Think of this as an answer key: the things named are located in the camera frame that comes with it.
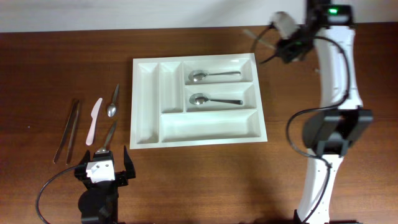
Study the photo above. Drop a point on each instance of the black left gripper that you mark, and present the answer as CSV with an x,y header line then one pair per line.
x,y
121,176

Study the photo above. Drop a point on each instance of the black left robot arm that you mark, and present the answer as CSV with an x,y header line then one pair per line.
x,y
99,203

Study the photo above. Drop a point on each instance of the white plastic cutlery tray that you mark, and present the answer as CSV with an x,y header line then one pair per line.
x,y
161,115

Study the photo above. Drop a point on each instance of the steel dessert spoon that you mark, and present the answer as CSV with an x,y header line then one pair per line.
x,y
104,148

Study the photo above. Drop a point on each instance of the large steel spoon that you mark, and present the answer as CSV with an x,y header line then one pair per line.
x,y
201,98

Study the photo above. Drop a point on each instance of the small steel teaspoon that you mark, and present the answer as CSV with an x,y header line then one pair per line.
x,y
112,108

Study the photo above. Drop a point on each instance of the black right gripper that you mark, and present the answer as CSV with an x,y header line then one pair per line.
x,y
283,50

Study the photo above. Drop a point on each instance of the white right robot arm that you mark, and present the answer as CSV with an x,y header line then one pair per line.
x,y
340,119

